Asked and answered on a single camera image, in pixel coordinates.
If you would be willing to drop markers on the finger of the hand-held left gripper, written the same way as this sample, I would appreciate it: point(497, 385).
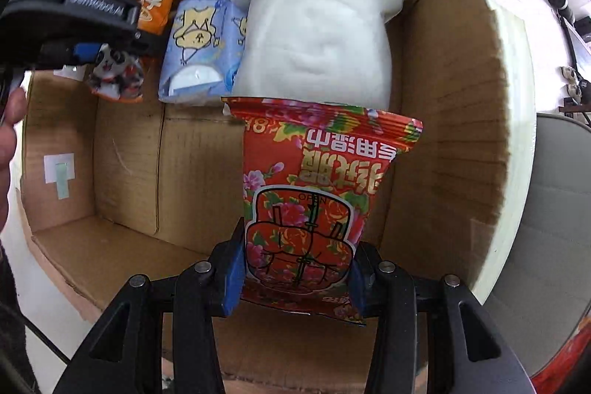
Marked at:
point(153, 45)
point(86, 52)

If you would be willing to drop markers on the red cloth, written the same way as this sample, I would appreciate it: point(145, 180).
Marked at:
point(570, 355)

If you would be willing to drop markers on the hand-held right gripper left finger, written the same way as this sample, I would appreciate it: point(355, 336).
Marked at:
point(232, 278)

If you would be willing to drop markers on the red floral wet wipes packet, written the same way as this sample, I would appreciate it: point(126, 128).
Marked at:
point(314, 200)

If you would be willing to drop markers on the white soft tissue pack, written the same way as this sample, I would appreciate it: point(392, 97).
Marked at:
point(318, 38)

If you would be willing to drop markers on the orange snack packet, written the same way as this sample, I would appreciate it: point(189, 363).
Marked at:
point(157, 8)

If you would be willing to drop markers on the blue cat print wipes pack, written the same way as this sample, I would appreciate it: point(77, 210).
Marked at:
point(198, 48)

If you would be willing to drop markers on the person's left hand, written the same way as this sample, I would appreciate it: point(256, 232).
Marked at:
point(10, 131)

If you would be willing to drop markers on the grey seat cushion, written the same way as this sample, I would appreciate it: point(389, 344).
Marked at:
point(549, 209)

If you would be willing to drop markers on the cardboard box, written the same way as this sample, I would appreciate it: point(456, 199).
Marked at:
point(129, 172)

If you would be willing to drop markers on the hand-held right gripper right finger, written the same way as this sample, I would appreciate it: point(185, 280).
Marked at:
point(358, 288)

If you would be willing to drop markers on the monitor screen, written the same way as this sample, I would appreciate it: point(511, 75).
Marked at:
point(579, 45)

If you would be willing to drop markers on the panda print packet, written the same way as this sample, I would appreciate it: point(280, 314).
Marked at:
point(117, 75)

